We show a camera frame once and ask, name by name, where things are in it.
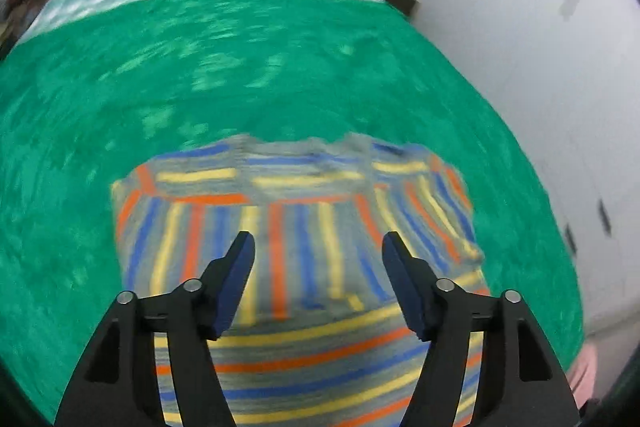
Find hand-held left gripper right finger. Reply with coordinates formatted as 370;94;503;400
381;231;583;427

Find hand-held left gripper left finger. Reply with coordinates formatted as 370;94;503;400
52;231;256;427

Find striped knit shirt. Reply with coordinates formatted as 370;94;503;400
110;132;493;427

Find pink dotted pants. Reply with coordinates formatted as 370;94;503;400
570;339;601;400

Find green blanket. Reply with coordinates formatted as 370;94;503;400
0;0;586;423

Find dark cloth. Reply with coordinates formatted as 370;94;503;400
579;399;603;427

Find white wardrobe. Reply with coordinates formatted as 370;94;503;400
415;0;640;338

